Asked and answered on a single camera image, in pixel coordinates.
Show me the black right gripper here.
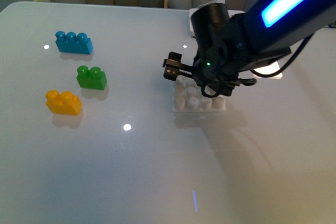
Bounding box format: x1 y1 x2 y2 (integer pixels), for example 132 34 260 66
163 3 256 97

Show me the yellow two-stud block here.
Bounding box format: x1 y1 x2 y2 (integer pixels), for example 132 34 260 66
46 90 82 115

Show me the green two-stud block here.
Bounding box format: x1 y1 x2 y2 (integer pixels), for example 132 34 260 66
76 66 107 90

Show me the blue three-stud block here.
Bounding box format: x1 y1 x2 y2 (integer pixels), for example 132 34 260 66
55 31 93 55

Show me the white desk lamp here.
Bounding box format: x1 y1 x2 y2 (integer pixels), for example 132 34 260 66
188 0 284 79

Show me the white studded base plate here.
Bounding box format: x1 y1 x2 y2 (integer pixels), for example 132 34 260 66
173 76 226 112

